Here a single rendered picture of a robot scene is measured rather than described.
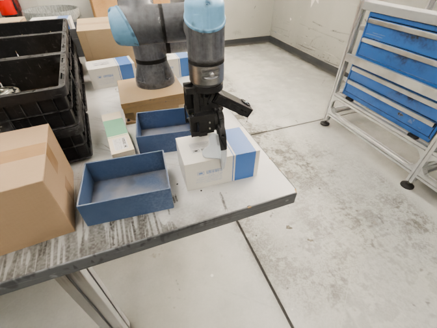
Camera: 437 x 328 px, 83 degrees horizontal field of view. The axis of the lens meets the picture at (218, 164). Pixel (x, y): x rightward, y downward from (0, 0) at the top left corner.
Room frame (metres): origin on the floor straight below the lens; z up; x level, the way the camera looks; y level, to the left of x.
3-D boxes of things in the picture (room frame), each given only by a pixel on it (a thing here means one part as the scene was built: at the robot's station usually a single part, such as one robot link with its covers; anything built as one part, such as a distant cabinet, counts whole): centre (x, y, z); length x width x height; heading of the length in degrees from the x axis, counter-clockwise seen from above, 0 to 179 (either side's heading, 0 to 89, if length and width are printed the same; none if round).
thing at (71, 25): (1.58, 0.94, 0.85); 0.20 x 0.12 x 0.09; 110
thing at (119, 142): (0.65, 0.32, 0.73); 0.24 x 0.06 x 0.06; 26
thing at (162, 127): (0.69, 0.16, 0.74); 0.20 x 0.15 x 0.07; 104
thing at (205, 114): (0.53, 0.03, 0.90); 0.09 x 0.08 x 0.12; 108
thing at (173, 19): (0.62, 0.06, 1.06); 0.11 x 0.11 x 0.08; 12
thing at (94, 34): (1.47, 0.53, 0.80); 0.40 x 0.30 x 0.20; 113
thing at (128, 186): (0.44, 0.23, 0.74); 0.20 x 0.15 x 0.07; 106
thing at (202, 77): (0.53, 0.02, 0.98); 0.08 x 0.08 x 0.05
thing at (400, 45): (1.53, -1.11, 0.60); 0.72 x 0.03 x 0.56; 21
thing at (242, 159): (0.54, 0.00, 0.75); 0.20 x 0.12 x 0.09; 108
